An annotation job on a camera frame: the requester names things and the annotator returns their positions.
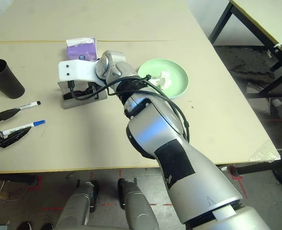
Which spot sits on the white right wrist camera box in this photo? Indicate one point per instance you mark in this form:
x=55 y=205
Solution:
x=76 y=69

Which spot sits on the black plastic cup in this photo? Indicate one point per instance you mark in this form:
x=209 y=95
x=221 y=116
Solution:
x=9 y=81

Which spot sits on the purple tissue pack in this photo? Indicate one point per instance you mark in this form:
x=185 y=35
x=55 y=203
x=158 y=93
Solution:
x=81 y=54

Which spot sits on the grey glasses case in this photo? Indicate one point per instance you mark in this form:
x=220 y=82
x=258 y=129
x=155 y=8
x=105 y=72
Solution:
x=69 y=104

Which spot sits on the black table support beam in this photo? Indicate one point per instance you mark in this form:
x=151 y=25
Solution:
x=262 y=167
x=11 y=178

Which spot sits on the clear plastic film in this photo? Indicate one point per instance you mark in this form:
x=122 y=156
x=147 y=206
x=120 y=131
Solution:
x=265 y=153

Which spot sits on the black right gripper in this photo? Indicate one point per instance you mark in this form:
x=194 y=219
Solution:
x=93 y=89

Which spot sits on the white tissue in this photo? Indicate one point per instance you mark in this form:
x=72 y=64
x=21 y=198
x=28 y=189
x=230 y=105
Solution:
x=163 y=80

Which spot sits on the blue cap whiteboard marker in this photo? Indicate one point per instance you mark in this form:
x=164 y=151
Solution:
x=35 y=123

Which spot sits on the white tape strip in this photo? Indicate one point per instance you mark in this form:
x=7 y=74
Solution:
x=280 y=45

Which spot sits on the light green plate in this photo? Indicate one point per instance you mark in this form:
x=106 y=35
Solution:
x=176 y=74

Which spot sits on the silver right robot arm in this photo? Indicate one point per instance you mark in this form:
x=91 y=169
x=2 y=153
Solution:
x=179 y=155

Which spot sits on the beige side table black legs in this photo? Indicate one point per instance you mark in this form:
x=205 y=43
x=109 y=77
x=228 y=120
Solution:
x=274 y=14

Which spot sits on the black cap whiteboard marker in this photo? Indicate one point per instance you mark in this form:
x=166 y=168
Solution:
x=30 y=104

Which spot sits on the dark shoe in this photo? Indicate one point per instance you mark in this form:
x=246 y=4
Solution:
x=47 y=226
x=27 y=226

